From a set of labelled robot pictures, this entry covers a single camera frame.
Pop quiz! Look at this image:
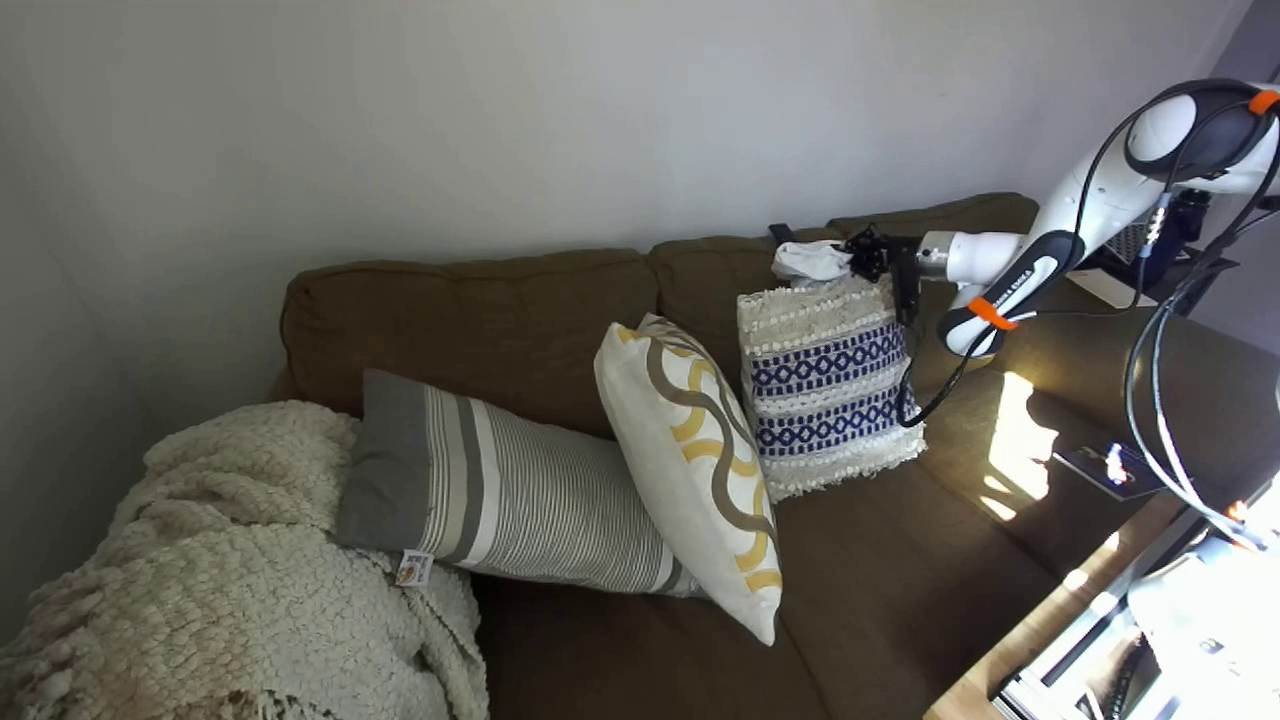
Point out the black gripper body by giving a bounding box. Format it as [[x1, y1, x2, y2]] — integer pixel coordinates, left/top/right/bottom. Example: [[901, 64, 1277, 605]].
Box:
[[872, 233, 927, 326]]

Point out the blue white patterned pillow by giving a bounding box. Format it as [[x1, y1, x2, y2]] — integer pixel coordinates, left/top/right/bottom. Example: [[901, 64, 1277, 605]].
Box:
[[734, 274, 933, 506]]

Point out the yellow grey wave pillow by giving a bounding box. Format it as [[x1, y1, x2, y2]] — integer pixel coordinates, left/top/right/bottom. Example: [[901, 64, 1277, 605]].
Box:
[[590, 312, 787, 654]]

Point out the grey white striped pillow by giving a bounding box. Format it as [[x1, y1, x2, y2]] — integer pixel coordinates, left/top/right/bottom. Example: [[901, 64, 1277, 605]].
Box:
[[331, 370, 705, 602]]

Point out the white paper sheet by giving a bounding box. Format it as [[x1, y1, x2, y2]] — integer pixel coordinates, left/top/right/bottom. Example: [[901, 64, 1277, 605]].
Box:
[[1066, 266, 1152, 312]]

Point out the dark smartphone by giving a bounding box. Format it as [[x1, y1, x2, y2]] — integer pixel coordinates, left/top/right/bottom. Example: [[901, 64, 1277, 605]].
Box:
[[1051, 436, 1157, 501]]

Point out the brown fabric sofa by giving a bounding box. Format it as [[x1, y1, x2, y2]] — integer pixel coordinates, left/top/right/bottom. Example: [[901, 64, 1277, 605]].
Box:
[[278, 187, 1280, 720]]

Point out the wooden table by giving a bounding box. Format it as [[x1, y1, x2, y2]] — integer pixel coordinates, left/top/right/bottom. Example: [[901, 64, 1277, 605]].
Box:
[[926, 464, 1280, 720]]

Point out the cream knit blanket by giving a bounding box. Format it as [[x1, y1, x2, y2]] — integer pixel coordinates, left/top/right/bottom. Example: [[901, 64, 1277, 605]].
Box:
[[0, 397, 497, 720]]

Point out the grey looped cable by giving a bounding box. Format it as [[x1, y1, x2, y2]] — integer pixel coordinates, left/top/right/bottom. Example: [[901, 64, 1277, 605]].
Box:
[[1120, 285, 1277, 554]]

